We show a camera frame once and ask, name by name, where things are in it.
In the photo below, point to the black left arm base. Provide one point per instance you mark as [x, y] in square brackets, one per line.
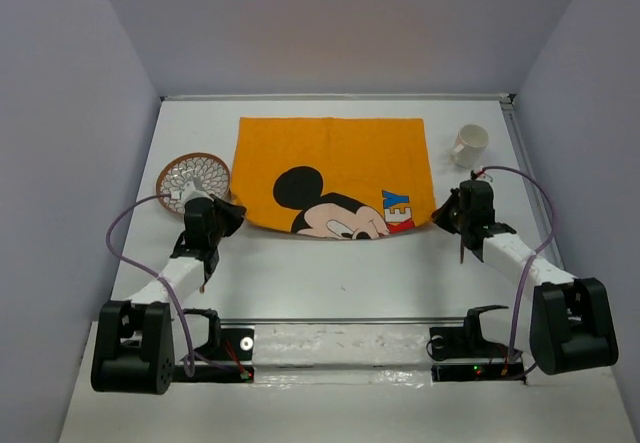
[226, 355]

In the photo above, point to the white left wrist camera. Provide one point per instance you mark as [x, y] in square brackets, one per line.
[190, 190]

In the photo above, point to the white ceramic mug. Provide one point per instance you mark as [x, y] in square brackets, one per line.
[469, 145]

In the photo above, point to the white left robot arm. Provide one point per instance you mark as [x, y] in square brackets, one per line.
[141, 339]

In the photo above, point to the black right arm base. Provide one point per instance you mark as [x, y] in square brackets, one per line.
[461, 353]

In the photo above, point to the patterned ceramic plate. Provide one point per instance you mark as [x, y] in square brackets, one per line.
[210, 169]

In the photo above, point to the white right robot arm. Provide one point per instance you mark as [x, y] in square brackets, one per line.
[571, 326]

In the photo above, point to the orange cartoon cloth placemat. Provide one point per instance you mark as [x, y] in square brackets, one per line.
[334, 178]

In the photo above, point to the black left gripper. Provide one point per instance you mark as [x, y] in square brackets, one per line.
[233, 214]

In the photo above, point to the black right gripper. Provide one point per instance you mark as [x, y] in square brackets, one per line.
[440, 215]

